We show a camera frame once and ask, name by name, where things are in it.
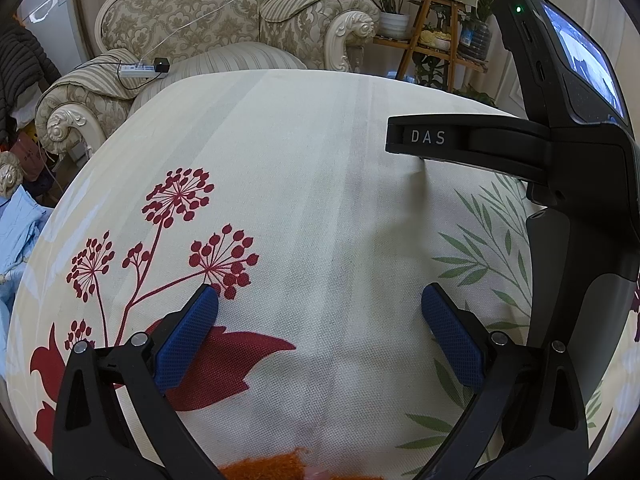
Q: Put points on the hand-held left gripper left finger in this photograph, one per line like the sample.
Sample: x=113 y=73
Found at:
x=185 y=340

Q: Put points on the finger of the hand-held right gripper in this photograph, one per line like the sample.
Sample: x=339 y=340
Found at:
x=495 y=142

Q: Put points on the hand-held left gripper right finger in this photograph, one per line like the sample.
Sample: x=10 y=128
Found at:
x=452 y=335

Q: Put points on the small green floor plant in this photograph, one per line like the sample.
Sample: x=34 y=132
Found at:
x=475 y=96

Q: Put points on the clear water jug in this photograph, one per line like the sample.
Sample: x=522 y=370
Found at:
x=475 y=40

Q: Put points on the dish of yellow fruit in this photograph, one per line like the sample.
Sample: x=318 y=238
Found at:
x=434 y=40

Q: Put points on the wooden plant stand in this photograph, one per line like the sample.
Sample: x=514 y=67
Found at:
x=425 y=15

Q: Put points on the orange fuzzy cloth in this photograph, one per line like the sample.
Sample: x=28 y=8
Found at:
x=270 y=467

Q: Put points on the green plant in white pot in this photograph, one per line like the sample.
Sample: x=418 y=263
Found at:
x=394 y=25

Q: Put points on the floral tablecloth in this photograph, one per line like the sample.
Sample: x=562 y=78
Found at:
x=320 y=185

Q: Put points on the light blue cloth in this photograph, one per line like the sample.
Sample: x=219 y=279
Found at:
x=17 y=260

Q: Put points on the pink bag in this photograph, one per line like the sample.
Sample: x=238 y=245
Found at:
x=27 y=160

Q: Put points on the ornate beige sofa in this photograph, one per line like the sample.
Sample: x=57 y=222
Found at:
x=7 y=175

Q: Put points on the white power strip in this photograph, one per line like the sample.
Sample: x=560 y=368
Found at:
x=135 y=70

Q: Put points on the black power adapter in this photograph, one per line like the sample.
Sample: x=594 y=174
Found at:
x=161 y=65

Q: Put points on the dark quilted jacket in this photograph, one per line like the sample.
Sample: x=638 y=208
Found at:
x=25 y=75

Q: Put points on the ornate beige armchair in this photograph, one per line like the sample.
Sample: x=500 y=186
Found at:
x=200 y=10

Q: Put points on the white appliance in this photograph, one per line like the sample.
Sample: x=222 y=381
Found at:
x=55 y=20

